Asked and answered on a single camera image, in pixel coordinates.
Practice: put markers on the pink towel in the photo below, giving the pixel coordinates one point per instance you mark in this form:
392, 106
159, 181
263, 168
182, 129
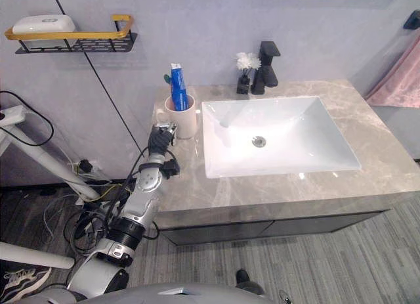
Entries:
398, 84

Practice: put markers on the black faucet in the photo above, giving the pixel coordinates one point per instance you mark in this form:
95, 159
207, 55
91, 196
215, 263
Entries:
265, 71

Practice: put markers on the white soap box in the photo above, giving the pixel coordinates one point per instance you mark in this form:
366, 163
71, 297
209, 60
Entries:
42, 23

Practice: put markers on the beige cup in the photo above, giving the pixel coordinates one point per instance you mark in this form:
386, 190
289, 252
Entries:
183, 121

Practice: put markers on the white sink basin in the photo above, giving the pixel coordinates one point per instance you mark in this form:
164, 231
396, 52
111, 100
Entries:
275, 136

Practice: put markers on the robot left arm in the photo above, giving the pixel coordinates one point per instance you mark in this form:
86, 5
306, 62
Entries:
131, 218

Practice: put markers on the grey robot body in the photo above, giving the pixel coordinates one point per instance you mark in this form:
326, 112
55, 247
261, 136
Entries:
147, 295

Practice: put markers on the white stand leg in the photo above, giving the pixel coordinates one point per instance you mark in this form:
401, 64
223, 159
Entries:
42, 156

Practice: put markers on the dark robot foot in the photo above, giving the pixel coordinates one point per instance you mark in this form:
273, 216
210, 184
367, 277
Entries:
244, 277

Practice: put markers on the metal sink drain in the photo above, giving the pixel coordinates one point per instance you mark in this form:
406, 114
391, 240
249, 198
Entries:
258, 141

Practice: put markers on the person's shoe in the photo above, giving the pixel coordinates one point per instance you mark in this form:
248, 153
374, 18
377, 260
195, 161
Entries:
23, 282

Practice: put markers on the black power plug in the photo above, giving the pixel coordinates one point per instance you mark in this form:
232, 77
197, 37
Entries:
85, 166

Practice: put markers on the white stand tube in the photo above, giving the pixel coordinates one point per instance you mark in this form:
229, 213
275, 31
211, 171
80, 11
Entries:
33, 253

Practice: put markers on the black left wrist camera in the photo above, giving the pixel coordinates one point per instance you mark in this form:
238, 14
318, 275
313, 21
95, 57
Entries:
171, 169

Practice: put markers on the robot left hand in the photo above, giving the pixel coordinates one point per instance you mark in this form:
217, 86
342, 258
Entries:
159, 141

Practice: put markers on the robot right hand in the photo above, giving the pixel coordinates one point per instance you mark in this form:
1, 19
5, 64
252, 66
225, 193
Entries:
285, 297

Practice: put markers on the blue toothpaste tube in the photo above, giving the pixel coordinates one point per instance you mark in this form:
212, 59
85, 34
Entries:
178, 87

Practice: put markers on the black and gold wall shelf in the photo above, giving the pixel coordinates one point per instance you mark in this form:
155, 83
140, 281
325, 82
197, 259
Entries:
75, 43

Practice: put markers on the green toothbrush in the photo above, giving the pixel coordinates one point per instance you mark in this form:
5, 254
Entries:
167, 79

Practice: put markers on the white flower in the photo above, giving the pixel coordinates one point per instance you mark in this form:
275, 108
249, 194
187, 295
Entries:
242, 60
254, 61

